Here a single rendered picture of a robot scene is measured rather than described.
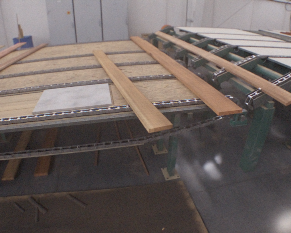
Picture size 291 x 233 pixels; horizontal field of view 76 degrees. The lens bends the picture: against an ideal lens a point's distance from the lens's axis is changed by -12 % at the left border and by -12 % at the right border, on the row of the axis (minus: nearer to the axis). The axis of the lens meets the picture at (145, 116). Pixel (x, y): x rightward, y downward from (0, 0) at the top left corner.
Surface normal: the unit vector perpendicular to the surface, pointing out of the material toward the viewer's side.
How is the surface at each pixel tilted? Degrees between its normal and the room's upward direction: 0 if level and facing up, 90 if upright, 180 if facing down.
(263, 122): 90
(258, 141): 90
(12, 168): 0
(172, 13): 89
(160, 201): 0
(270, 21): 88
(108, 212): 0
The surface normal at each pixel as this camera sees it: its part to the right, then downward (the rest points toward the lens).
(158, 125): 0.00, -0.88
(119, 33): 0.22, 0.48
